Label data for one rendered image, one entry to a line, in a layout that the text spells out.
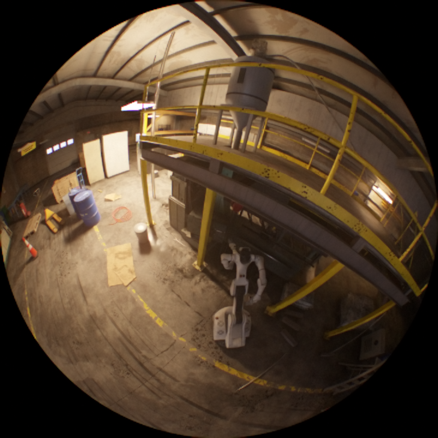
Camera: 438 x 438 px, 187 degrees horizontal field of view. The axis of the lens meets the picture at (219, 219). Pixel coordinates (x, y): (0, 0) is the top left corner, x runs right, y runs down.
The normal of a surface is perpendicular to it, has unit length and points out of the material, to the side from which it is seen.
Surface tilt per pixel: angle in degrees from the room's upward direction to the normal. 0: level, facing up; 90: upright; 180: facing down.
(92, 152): 90
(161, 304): 0
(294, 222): 90
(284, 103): 90
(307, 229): 90
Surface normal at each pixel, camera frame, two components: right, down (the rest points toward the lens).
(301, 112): -0.55, 0.44
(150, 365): 0.18, -0.76
